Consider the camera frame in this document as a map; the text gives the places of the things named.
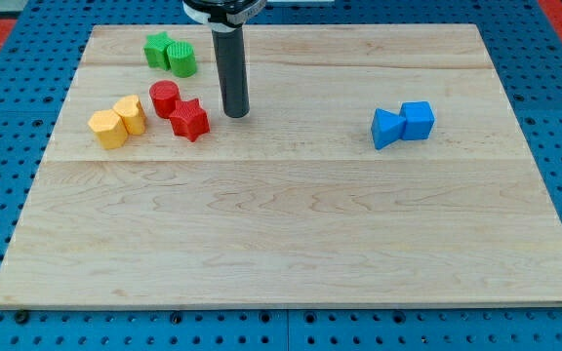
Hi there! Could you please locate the black and white robot end effector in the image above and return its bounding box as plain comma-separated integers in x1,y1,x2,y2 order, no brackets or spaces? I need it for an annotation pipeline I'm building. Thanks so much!
182,0,267,26

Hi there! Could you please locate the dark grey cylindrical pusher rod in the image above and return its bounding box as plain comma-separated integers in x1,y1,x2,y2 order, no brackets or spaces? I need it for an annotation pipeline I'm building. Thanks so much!
212,27,250,118

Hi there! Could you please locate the green cylinder block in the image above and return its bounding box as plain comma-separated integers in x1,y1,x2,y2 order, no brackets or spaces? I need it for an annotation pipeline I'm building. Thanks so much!
167,41,197,78

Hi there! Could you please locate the green star block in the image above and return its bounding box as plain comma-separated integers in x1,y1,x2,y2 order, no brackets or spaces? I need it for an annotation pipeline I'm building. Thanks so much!
143,32,175,70

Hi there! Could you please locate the red cylinder block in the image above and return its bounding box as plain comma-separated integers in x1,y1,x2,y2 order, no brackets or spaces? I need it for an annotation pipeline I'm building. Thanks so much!
149,80,181,119

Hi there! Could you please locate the red star block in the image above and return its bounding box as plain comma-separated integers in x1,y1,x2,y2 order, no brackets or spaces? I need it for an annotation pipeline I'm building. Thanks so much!
169,98,210,142

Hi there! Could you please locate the yellow heart block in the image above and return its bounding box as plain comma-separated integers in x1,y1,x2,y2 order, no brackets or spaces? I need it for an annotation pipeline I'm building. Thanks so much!
112,95,146,136

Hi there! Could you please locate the yellow hexagon block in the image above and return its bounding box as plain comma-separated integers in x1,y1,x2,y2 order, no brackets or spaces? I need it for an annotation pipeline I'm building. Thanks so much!
87,109,129,149

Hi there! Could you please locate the light wooden board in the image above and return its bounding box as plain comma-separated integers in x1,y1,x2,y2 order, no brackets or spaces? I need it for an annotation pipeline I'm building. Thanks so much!
0,24,562,311

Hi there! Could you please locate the blue triangle block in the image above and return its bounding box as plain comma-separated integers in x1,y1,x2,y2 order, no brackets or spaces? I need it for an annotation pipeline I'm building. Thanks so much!
371,108,406,150

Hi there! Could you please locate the blue cube block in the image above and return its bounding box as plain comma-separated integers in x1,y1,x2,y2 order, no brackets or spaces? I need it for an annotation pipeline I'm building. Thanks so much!
400,101,435,140

